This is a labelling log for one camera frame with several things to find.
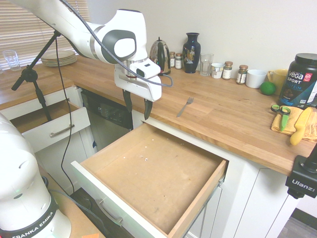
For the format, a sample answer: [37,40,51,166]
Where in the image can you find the dark blue porcelain vase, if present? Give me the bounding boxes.
[182,32,201,74]

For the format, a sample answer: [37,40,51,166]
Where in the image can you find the clear ribbed glass tumbler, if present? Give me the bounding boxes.
[199,53,215,77]

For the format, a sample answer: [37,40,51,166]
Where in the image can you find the short silver drawer handle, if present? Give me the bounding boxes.
[49,123,76,138]

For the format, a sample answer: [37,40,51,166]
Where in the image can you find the stainless steel dishwasher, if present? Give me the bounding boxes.
[81,89,135,152]

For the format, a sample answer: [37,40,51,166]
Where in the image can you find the small wooden drawer white front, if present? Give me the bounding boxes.
[9,100,91,153]

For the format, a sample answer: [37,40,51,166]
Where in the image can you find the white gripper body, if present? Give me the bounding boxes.
[113,66,163,102]

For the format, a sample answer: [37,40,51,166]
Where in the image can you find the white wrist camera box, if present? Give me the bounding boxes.
[128,60,161,80]

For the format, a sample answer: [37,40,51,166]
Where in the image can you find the wooden window blinds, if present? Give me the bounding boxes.
[0,0,89,67]

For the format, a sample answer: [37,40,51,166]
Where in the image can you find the long silver drawer handle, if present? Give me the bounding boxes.
[96,198,124,227]

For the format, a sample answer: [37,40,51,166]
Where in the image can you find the yellow folded cloth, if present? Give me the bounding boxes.
[270,106,317,143]

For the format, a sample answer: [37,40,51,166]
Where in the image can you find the clear drinking glass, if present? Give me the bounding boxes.
[2,50,21,72]

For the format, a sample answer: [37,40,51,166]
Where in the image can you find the black Vega protein tub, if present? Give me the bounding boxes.
[277,53,317,110]

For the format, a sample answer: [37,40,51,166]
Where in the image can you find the yellow mug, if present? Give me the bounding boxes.
[266,69,289,93]

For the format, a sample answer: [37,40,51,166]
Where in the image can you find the plain white cup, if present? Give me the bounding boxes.
[245,69,268,89]

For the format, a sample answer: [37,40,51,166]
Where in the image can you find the white patterned cup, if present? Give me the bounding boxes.
[211,62,226,79]

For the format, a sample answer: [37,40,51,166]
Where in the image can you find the green spice jar copper lid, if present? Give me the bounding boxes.
[235,64,249,85]
[222,61,234,81]

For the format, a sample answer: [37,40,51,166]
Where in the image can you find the black boom stand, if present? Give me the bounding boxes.
[10,29,63,122]

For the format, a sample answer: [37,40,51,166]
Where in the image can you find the grey braided cable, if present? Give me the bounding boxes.
[59,0,174,88]

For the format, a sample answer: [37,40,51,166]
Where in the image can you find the black box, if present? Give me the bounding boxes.
[70,187,120,238]

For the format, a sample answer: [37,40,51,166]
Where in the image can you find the thin black cable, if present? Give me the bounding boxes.
[54,36,76,197]

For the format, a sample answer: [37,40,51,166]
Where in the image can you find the wooden base board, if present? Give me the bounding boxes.
[45,182,106,238]

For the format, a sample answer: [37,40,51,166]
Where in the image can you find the green handled scissors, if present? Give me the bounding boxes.
[270,104,291,132]

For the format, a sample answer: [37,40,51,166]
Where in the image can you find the stack of beige plates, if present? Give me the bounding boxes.
[40,50,78,67]

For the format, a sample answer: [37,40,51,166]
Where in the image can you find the large wooden drawer white front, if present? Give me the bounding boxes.
[70,120,230,238]

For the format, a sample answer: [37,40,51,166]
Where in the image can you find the white base cabinet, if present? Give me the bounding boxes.
[0,85,96,198]
[187,138,302,238]

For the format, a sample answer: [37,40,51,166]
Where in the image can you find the chrome electric kettle black handle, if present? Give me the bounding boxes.
[149,37,172,76]

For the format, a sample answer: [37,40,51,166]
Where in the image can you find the black clamp camera mount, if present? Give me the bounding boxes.
[285,145,317,199]

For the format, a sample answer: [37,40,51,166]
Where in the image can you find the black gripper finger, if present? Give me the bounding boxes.
[122,89,133,114]
[144,98,153,120]

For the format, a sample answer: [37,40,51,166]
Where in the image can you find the yellow knife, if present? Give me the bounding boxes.
[289,107,314,146]

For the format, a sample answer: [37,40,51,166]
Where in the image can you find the silver metal fork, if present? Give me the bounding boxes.
[176,96,195,118]

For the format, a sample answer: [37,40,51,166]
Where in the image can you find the green lime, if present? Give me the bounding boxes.
[259,81,277,96]

